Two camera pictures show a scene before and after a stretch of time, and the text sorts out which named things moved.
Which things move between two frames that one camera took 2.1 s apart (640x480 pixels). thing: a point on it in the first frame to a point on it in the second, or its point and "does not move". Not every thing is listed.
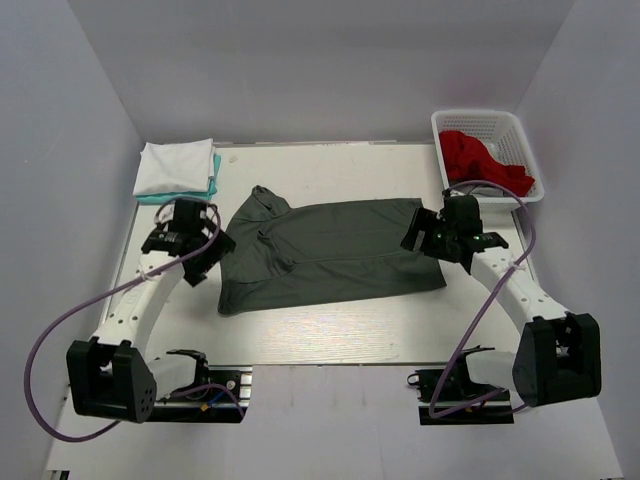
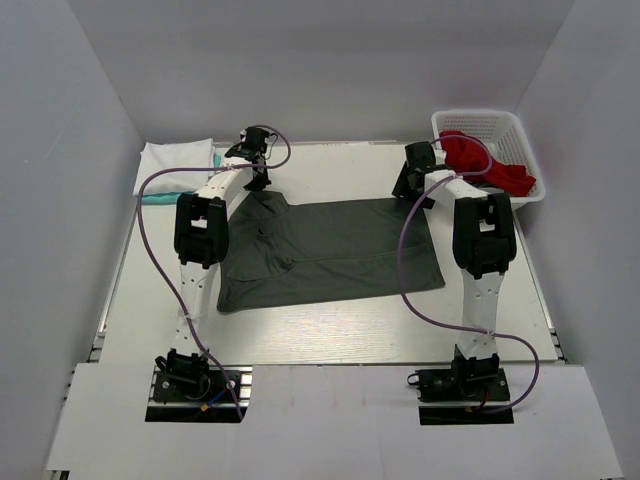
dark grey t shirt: x=293 y=255 does not move
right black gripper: x=420 y=232 to x=410 y=183
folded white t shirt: x=175 y=166 does not move
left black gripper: x=208 y=256 to x=258 y=180
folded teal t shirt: x=202 y=195 does not move
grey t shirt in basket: x=482 y=190 does not move
